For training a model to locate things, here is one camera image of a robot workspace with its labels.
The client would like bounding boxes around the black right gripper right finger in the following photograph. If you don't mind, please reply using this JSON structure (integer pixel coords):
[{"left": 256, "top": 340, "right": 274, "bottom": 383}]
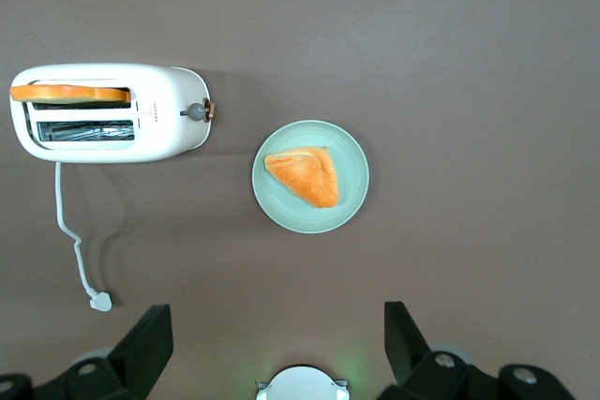
[{"left": 377, "top": 301, "right": 578, "bottom": 400}]

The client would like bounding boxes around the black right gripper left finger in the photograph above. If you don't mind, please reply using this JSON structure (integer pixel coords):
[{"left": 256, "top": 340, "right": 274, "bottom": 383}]
[{"left": 0, "top": 304, "right": 175, "bottom": 400}]

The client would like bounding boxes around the grey toaster lever knob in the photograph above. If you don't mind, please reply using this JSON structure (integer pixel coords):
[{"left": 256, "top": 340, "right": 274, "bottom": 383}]
[{"left": 179, "top": 96, "right": 218, "bottom": 124}]

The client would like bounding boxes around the white two-slot toaster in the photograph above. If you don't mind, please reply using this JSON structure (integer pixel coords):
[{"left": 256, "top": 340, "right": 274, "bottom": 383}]
[{"left": 8, "top": 62, "right": 211, "bottom": 165}]

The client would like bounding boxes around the pale green round plate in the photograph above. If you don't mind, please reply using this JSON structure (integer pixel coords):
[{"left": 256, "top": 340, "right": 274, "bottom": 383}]
[{"left": 251, "top": 119, "right": 371, "bottom": 235}]

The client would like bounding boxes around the triangular orange bread piece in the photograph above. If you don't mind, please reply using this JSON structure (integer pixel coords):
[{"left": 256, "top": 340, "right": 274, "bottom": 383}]
[{"left": 263, "top": 145, "right": 340, "bottom": 210}]

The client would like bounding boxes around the orange bread slice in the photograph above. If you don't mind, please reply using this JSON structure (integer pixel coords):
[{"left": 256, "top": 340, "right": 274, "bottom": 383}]
[{"left": 8, "top": 83, "right": 132, "bottom": 106}]

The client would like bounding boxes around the white toaster power cable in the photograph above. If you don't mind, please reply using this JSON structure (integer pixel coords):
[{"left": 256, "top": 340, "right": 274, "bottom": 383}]
[{"left": 53, "top": 161, "right": 114, "bottom": 313}]

